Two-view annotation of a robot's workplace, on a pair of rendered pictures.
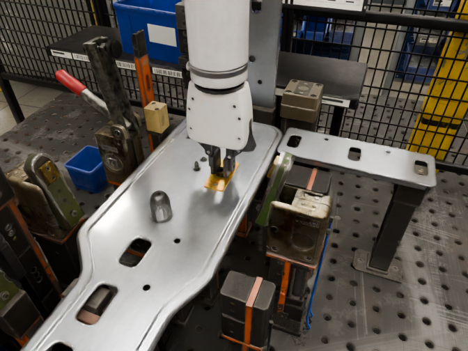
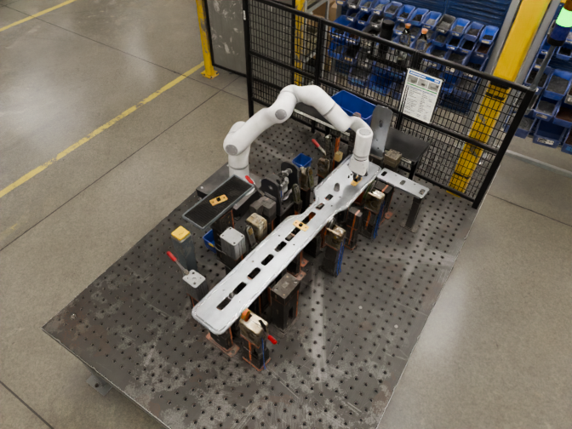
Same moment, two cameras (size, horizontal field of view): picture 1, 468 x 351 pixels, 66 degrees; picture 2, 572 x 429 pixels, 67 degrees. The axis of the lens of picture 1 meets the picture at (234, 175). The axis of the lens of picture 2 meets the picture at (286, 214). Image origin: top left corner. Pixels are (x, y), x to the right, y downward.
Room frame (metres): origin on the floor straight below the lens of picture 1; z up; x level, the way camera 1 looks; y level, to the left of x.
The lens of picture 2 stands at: (-1.35, -0.08, 2.70)
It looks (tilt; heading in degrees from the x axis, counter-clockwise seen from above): 48 degrees down; 15
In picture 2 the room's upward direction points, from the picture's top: 1 degrees clockwise
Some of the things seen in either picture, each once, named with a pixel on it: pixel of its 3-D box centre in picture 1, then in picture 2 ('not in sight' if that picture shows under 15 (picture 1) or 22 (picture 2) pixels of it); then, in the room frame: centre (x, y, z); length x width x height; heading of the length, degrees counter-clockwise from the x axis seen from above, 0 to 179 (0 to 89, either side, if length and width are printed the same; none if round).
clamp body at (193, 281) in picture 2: not in sight; (198, 299); (-0.41, 0.61, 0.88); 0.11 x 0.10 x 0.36; 69
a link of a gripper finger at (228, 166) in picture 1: (235, 159); not in sight; (0.49, 0.00, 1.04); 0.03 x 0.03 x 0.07; 69
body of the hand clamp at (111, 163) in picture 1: (132, 196); (323, 180); (0.58, 0.22, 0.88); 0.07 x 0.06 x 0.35; 69
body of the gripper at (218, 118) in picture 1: (220, 108); (359, 163); (0.50, 0.02, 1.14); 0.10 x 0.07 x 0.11; 69
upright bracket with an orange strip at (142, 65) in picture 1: (155, 144); (334, 163); (0.67, 0.18, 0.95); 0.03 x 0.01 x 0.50; 159
